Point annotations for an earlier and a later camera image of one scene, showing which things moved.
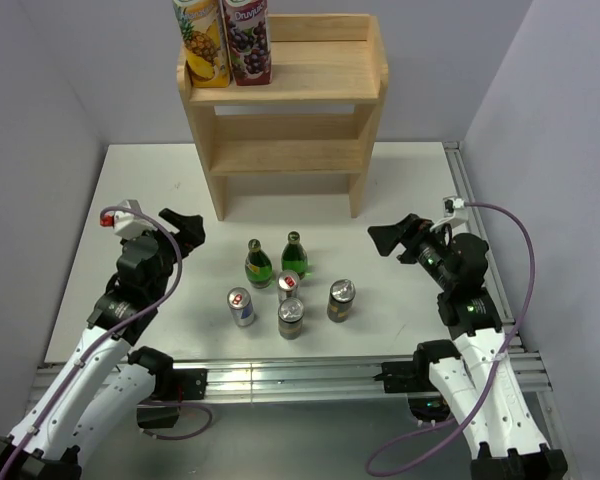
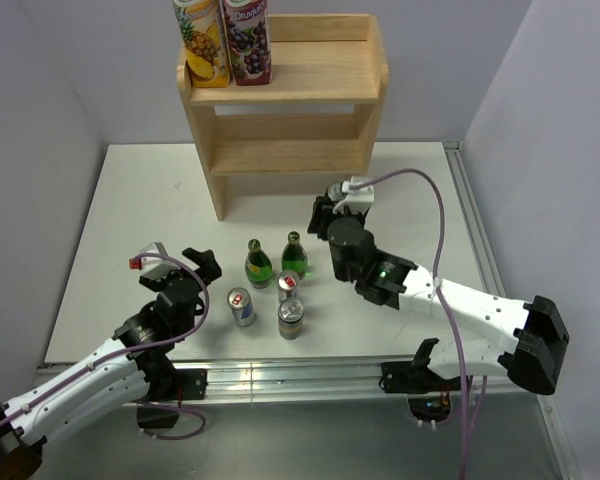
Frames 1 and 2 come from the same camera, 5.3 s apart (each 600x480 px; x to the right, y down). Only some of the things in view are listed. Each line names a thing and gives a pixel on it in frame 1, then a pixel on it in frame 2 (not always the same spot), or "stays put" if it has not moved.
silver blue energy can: x=239 y=301 stays put
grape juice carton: x=247 y=26 stays put
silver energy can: x=288 y=285 stays put
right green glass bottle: x=294 y=256 stays put
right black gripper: x=412 y=231 to x=323 y=209
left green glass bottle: x=258 y=266 stays put
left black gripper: x=191 y=226 to x=205 y=260
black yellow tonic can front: x=291 y=312 stays put
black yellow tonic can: x=340 y=300 to x=335 y=192
